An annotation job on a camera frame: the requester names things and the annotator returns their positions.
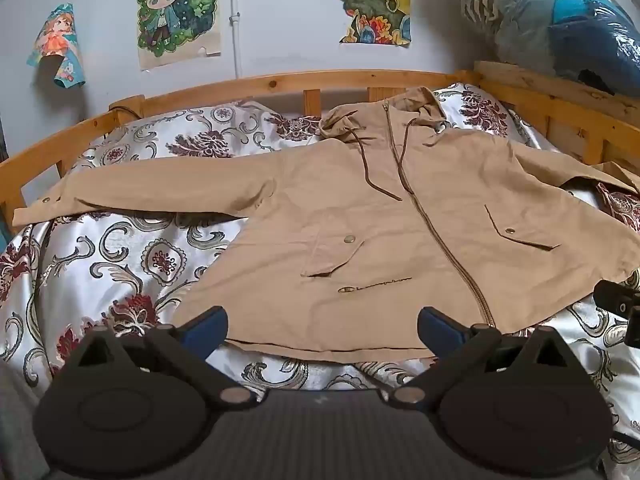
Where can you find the wooden bed frame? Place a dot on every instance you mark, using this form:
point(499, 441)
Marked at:
point(280, 82)

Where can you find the floral satin bedsheet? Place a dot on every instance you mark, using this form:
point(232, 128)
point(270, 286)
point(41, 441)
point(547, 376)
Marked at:
point(115, 255)

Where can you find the cartoon character wall poster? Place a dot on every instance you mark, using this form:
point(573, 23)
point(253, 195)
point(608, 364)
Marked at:
point(175, 10)

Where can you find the colourful landscape wall poster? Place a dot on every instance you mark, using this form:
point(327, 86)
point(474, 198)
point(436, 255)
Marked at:
point(375, 0)

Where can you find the curled cartoon wall poster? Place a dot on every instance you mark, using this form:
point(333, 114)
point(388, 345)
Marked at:
point(57, 45)

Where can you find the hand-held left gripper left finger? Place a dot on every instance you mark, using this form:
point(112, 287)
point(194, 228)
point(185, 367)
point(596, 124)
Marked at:
point(207, 329)

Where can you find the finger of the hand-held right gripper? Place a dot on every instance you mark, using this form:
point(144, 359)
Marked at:
point(612, 296)

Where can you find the tan hooded jacket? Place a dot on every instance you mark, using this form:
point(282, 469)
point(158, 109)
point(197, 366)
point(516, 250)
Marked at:
point(310, 210)

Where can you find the plastic bag of bedding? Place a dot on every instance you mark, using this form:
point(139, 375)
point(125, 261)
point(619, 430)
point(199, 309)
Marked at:
point(550, 15)

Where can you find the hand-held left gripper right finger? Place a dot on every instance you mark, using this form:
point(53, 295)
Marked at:
point(440, 329)

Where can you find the white wall pipe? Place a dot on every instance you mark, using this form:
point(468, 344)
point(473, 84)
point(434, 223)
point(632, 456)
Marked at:
point(236, 20)

